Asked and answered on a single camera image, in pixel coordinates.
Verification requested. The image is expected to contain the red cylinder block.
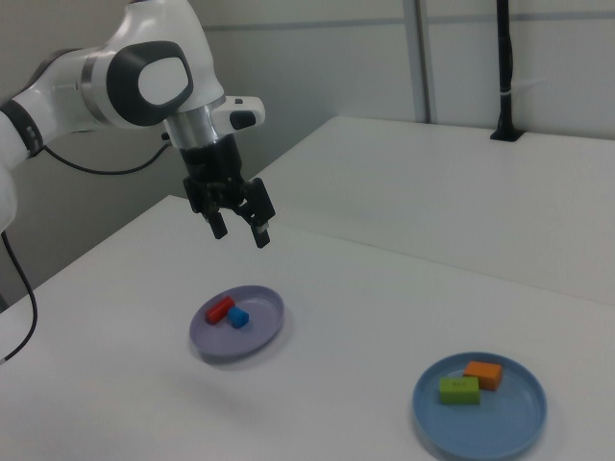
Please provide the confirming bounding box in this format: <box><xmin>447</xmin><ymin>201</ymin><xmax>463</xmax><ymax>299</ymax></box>
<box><xmin>205</xmin><ymin>296</ymin><xmax>236</xmax><ymax>325</ymax></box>

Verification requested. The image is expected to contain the small blue block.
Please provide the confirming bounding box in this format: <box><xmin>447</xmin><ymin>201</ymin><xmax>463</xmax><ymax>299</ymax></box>
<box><xmin>226</xmin><ymin>306</ymin><xmax>251</xmax><ymax>330</ymax></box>

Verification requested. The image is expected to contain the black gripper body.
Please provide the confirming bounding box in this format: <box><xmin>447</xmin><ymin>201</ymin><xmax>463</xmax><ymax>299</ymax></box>
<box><xmin>180</xmin><ymin>133</ymin><xmax>251</xmax><ymax>213</ymax></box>

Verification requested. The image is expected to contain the blue plate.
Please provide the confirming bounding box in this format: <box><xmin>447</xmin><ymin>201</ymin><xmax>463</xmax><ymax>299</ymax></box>
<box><xmin>411</xmin><ymin>352</ymin><xmax>549</xmax><ymax>461</ymax></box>

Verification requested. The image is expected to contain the green block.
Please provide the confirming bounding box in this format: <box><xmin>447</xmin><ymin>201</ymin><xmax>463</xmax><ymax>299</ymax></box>
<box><xmin>438</xmin><ymin>376</ymin><xmax>481</xmax><ymax>406</ymax></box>

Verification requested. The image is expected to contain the orange block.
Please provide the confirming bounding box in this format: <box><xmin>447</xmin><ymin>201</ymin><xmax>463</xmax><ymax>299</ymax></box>
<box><xmin>463</xmin><ymin>360</ymin><xmax>504</xmax><ymax>391</ymax></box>

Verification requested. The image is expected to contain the purple plate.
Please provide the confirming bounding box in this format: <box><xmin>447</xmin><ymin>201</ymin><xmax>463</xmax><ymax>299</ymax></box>
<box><xmin>188</xmin><ymin>284</ymin><xmax>285</xmax><ymax>362</ymax></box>

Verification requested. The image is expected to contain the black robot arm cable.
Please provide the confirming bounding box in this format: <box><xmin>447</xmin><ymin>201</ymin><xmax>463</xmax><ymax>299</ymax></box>
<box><xmin>0</xmin><ymin>136</ymin><xmax>172</xmax><ymax>366</ymax></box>

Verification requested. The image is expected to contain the black pole with clamp base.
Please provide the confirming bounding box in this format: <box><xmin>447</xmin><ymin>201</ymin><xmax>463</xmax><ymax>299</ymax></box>
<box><xmin>489</xmin><ymin>0</ymin><xmax>525</xmax><ymax>143</ymax></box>

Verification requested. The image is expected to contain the black cable strap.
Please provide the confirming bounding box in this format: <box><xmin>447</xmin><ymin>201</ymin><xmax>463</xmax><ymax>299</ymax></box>
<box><xmin>0</xmin><ymin>98</ymin><xmax>47</xmax><ymax>159</ymax></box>

